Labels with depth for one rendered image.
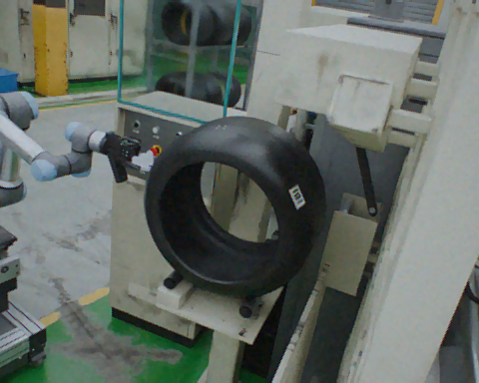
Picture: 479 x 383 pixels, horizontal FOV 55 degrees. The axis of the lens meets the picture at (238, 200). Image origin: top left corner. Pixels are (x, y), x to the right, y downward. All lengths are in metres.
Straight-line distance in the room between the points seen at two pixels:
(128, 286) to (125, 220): 0.40
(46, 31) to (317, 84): 6.29
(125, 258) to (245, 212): 0.97
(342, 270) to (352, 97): 0.96
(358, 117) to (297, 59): 0.19
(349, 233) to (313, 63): 0.82
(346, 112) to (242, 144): 0.53
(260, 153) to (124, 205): 1.24
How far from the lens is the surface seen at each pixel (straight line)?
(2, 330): 2.55
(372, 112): 0.84
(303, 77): 0.95
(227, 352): 2.19
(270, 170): 1.30
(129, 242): 2.50
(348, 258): 1.68
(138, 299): 2.66
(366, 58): 0.93
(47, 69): 7.17
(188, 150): 1.37
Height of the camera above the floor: 1.85
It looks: 25 degrees down
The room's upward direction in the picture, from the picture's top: 9 degrees clockwise
